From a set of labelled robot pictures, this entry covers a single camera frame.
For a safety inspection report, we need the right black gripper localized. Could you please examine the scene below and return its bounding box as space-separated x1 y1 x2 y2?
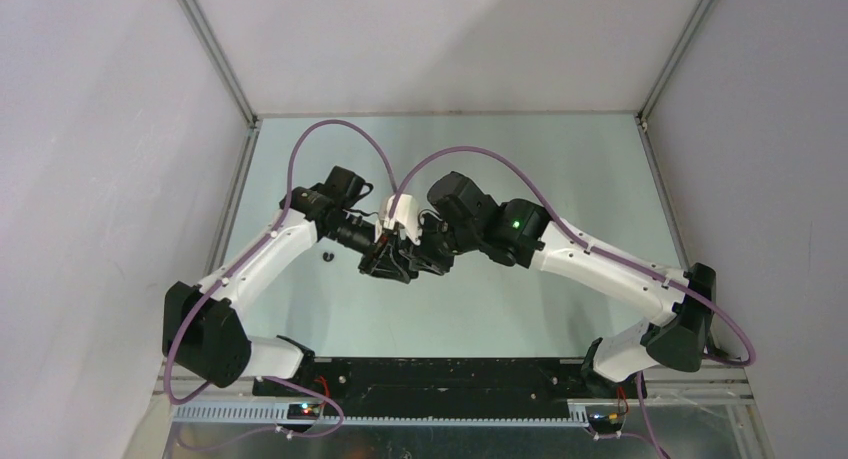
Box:
398 211 479 277

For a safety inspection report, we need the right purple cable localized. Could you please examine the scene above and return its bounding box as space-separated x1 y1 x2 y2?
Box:
387 146 758 459

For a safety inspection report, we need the controller board with leds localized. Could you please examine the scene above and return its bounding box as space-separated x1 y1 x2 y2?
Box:
588 412 627 435
286 402 324 422

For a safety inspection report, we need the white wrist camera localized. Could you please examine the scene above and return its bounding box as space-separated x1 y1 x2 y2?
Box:
390 194 422 245
374 196 398 242

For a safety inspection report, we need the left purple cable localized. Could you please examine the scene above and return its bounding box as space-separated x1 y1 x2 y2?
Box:
163 119 399 439

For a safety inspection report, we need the purple cable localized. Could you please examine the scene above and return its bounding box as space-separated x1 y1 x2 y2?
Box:
387 146 758 459
163 119 399 439

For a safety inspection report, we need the grey slotted cable duct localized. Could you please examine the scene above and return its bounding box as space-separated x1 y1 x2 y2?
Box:
172 401 589 428

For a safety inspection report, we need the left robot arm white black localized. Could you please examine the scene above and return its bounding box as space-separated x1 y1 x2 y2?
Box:
162 166 422 396

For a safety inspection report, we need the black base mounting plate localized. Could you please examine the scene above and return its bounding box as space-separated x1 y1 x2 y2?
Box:
291 358 643 420

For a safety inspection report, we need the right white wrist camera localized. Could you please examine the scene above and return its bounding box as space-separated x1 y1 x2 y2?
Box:
390 194 422 245

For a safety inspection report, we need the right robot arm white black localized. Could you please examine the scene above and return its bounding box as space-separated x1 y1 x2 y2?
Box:
422 172 716 397

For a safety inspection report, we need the right controller board with leds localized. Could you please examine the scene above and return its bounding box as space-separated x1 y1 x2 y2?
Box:
588 412 627 435

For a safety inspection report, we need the left controller board with leds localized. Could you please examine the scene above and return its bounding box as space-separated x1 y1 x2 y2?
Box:
286 402 324 422

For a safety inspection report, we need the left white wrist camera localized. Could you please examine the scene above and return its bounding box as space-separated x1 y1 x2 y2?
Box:
374 196 398 242

